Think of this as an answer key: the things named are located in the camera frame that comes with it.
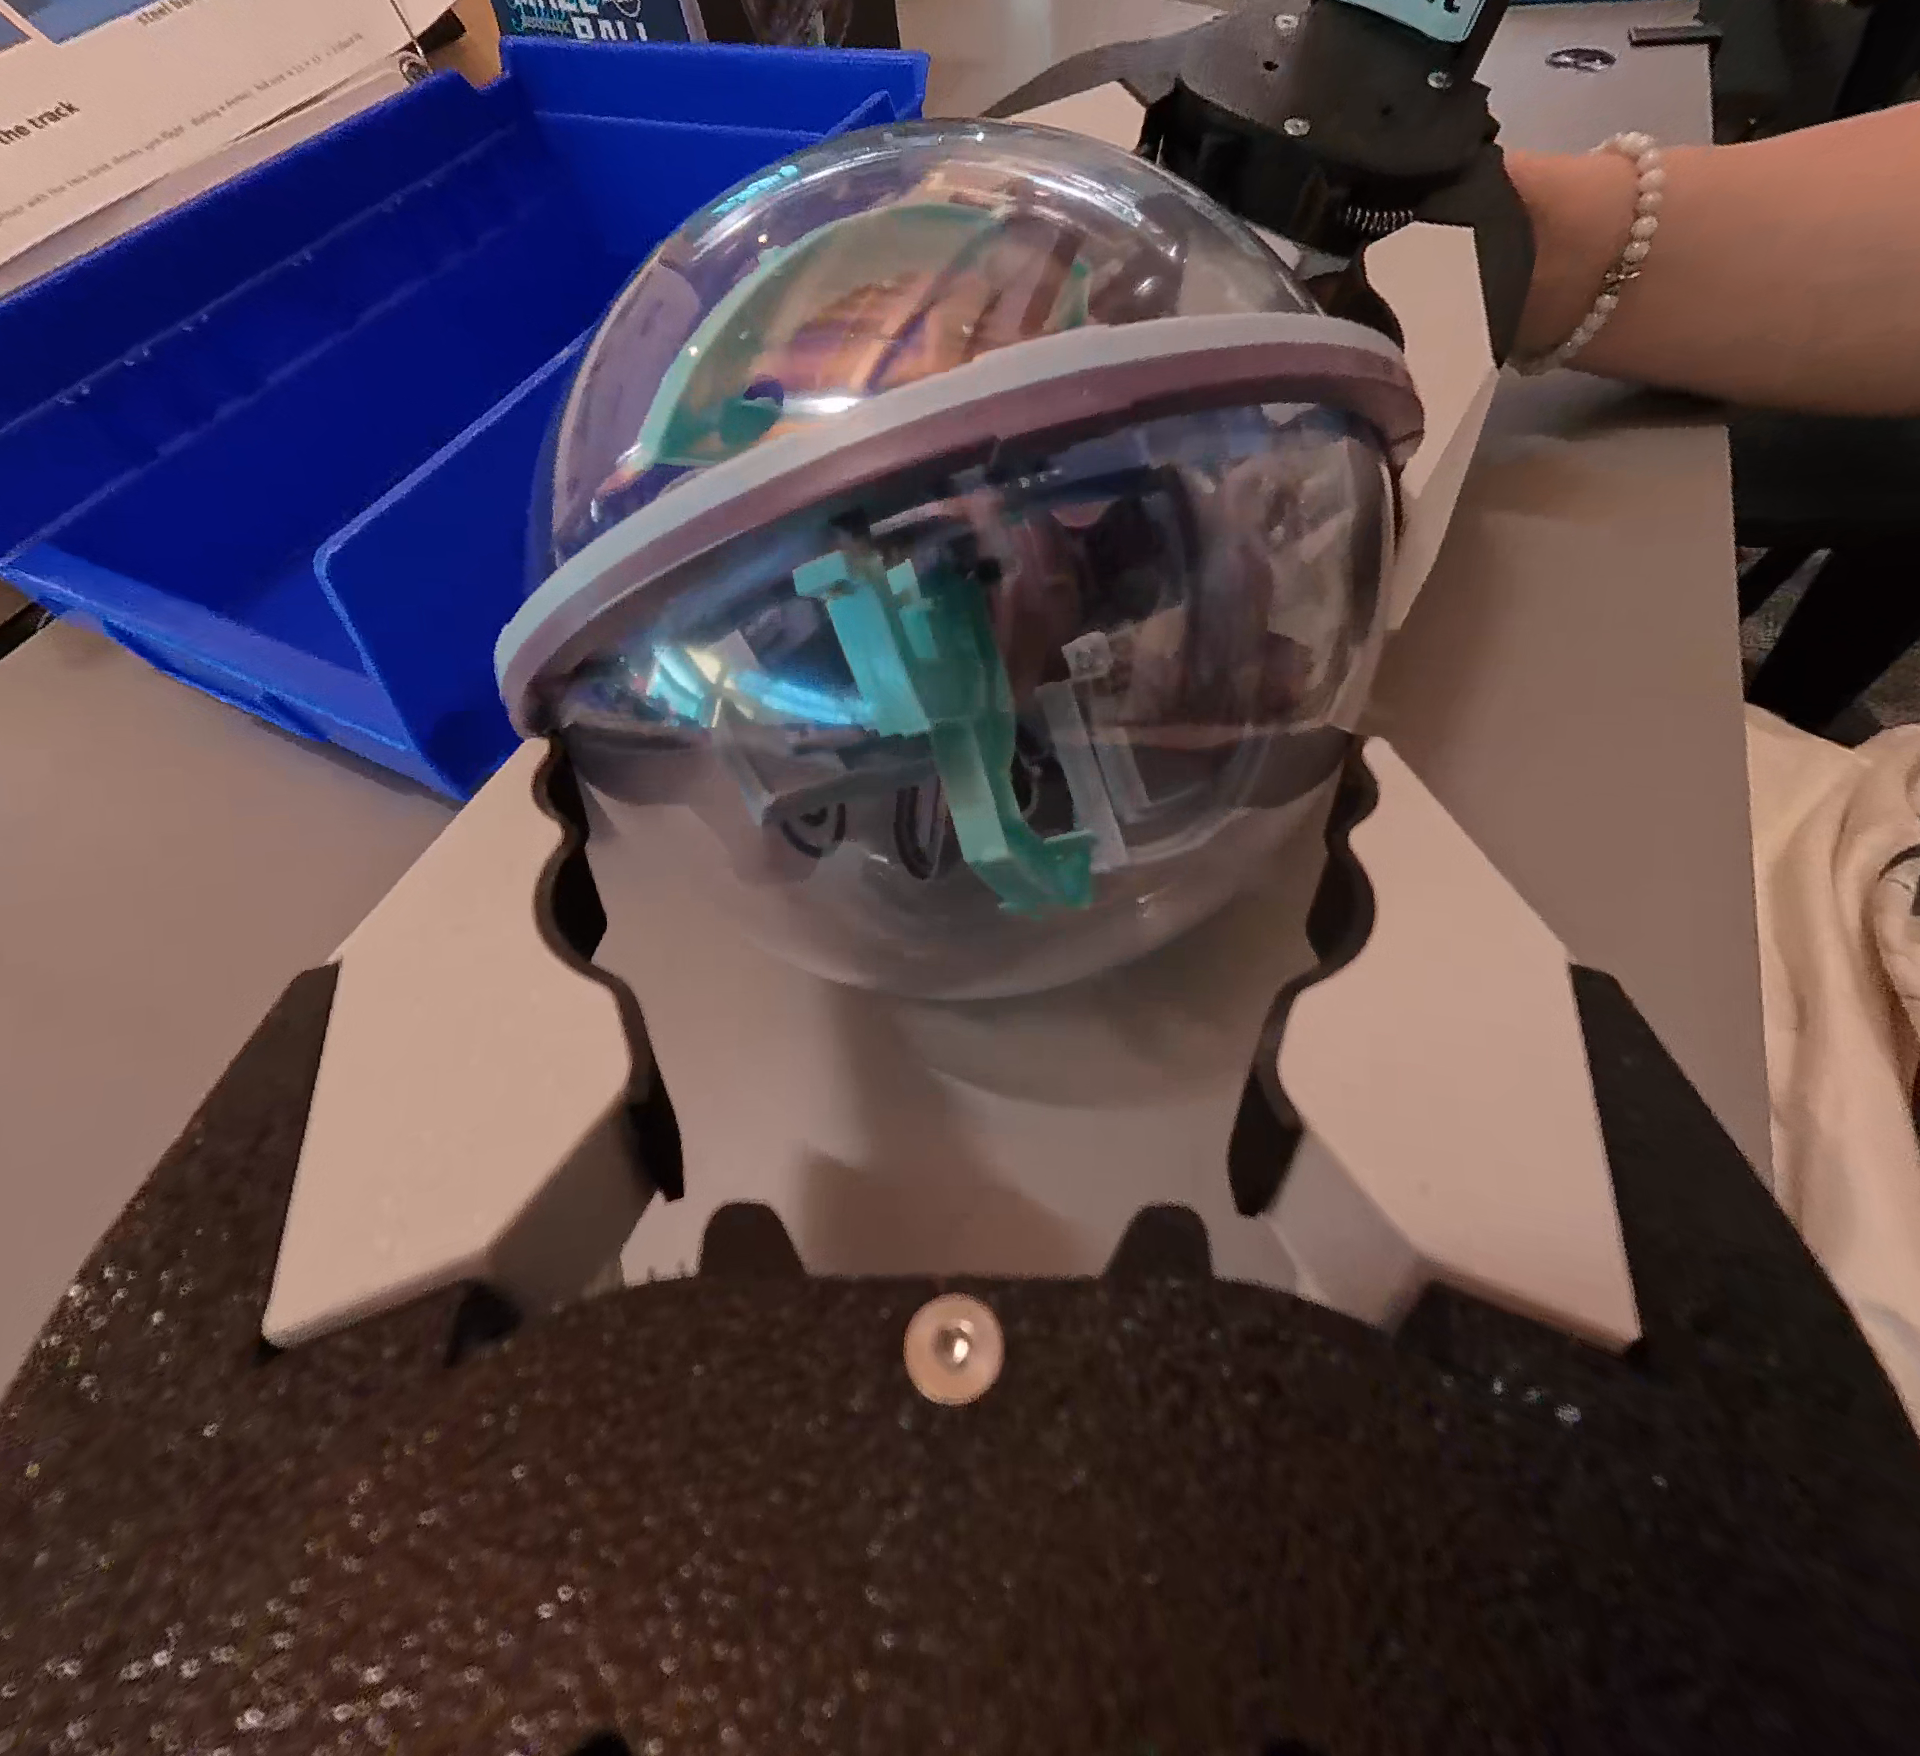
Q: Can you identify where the blue plastic bin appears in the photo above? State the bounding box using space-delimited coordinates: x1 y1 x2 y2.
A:
0 35 931 801

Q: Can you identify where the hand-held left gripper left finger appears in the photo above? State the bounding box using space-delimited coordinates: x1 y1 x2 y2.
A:
262 743 687 1350

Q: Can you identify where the person's right hand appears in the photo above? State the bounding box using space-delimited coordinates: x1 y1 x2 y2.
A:
1504 143 1640 366

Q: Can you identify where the person's right forearm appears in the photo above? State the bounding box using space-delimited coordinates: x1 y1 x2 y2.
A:
1574 102 1920 415

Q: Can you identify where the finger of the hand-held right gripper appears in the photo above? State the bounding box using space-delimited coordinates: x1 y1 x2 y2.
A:
1358 135 1538 633
982 12 1239 125

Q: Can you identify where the white printed t-shirt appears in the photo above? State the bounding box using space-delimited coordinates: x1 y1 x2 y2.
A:
1746 706 1920 1414

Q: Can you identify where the printed instruction sheet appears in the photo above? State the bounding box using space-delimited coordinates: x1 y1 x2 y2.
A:
0 0 467 273

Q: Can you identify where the pearl bracelet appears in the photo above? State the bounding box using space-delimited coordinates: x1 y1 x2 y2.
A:
1515 132 1669 378

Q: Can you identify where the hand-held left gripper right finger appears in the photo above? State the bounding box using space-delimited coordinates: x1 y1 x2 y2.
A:
1230 727 1643 1350

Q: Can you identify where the black office chair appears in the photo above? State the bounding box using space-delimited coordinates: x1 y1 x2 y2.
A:
1733 414 1920 738

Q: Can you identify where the clear plastic maze ball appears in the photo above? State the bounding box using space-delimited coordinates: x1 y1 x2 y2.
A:
494 118 1427 1001

